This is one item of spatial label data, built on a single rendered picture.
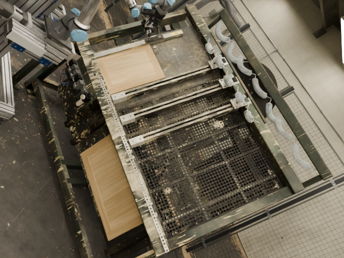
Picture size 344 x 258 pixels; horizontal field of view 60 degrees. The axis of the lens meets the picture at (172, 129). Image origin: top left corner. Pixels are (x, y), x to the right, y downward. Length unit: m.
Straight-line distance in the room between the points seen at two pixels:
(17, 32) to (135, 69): 1.17
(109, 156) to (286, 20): 6.59
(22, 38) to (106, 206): 1.58
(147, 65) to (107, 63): 0.40
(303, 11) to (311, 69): 1.64
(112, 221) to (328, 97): 5.70
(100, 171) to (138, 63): 1.12
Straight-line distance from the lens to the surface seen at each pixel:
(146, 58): 3.08
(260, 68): 3.41
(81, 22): 2.26
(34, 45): 2.34
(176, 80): 2.88
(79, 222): 2.86
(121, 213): 2.83
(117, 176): 2.85
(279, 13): 8.73
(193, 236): 2.43
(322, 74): 7.62
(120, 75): 2.96
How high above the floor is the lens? 2.04
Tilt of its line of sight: 18 degrees down
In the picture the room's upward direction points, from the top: 58 degrees clockwise
